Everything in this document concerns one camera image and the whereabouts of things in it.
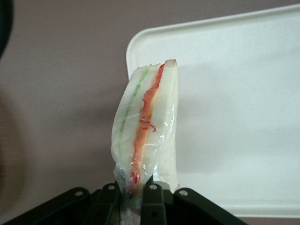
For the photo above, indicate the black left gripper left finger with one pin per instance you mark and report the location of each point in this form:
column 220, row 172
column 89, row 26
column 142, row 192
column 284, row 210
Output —
column 103, row 206

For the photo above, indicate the beige plastic tray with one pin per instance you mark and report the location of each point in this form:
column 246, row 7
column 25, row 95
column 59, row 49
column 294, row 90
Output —
column 234, row 105

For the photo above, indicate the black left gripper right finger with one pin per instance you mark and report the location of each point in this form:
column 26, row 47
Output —
column 159, row 206

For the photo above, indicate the triangle sandwich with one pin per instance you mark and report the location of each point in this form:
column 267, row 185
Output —
column 152, row 122

